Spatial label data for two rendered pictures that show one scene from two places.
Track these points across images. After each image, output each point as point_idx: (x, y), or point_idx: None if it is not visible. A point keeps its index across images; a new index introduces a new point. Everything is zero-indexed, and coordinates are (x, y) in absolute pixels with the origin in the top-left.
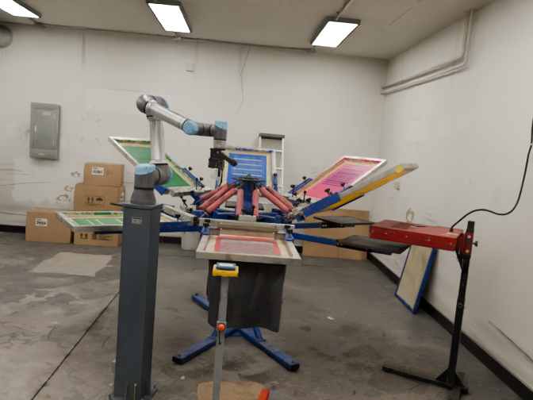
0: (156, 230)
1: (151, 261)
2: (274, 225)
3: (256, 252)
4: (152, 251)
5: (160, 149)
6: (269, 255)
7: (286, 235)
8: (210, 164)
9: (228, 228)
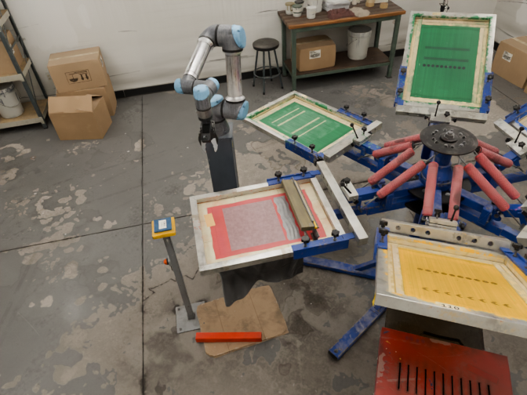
0: (225, 157)
1: (220, 179)
2: (347, 220)
3: (238, 233)
4: (220, 172)
5: (228, 86)
6: (233, 244)
7: (321, 241)
8: None
9: (284, 190)
